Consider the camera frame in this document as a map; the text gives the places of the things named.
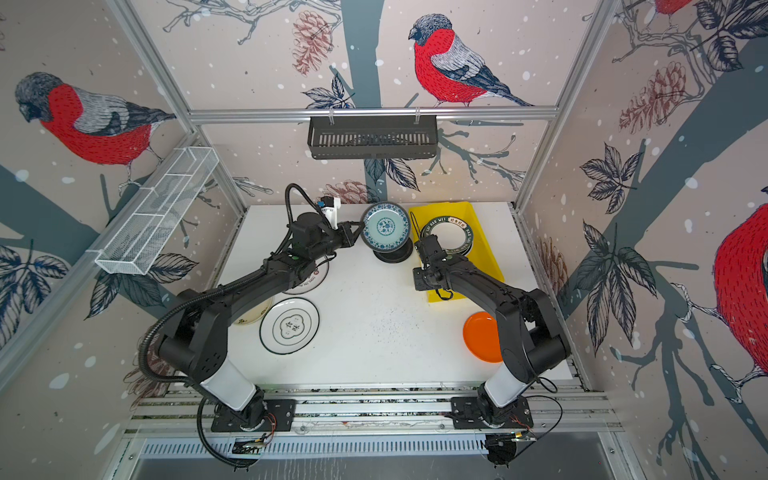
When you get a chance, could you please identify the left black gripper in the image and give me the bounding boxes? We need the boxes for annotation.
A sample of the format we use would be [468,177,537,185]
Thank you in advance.
[308,220,365,263]

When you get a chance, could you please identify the white plate dark green rim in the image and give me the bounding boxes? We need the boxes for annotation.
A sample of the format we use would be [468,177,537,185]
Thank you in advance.
[421,216,474,255]

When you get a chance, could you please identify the yellow plastic bin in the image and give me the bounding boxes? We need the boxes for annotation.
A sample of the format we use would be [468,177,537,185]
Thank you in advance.
[408,202,505,283]

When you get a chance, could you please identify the teal patterned plate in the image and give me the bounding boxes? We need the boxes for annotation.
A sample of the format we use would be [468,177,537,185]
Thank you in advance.
[361,202,411,253]

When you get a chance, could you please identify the orange plate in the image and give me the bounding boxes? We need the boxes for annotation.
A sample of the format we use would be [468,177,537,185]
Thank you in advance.
[462,312,503,364]

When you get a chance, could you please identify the white plate black flower outline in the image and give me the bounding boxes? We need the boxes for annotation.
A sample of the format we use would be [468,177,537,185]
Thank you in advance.
[259,297,320,355]

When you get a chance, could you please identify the black round plate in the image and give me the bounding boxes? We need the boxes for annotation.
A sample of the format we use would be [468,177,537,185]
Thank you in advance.
[374,239,414,264]

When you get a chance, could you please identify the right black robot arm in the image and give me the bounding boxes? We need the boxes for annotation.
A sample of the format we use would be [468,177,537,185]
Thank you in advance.
[413,235,571,425]

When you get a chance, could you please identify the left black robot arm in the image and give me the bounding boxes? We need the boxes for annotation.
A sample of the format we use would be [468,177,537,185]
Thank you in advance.
[138,183,364,414]

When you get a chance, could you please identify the white plate red characters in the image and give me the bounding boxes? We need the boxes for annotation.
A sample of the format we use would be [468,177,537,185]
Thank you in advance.
[285,262,330,295]

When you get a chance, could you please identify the black hanging basket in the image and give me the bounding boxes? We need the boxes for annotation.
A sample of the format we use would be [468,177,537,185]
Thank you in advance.
[307,116,438,160]

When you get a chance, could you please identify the cream yellow small plate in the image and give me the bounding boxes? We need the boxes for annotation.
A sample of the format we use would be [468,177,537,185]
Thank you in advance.
[233,298,274,326]

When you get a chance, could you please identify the horizontal aluminium bar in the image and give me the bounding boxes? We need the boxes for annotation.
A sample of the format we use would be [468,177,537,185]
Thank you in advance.
[187,106,560,125]

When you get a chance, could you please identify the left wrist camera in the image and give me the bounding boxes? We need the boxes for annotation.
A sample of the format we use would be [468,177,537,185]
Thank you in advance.
[318,196,342,229]

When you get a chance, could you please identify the white wire mesh basket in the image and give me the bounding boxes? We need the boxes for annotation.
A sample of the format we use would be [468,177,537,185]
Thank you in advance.
[95,146,219,275]

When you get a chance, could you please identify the aluminium rail base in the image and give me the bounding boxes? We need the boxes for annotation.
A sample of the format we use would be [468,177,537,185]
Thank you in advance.
[117,387,623,468]

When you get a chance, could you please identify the aluminium corner post left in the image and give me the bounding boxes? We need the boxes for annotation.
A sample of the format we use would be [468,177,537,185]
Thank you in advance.
[106,0,248,217]

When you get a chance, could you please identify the aluminium corner post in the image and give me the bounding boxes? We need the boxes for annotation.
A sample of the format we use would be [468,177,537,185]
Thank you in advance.
[515,0,620,213]
[106,0,248,217]

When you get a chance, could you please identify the aluminium corner post right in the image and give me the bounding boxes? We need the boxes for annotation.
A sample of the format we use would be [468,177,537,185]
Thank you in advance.
[515,0,620,213]

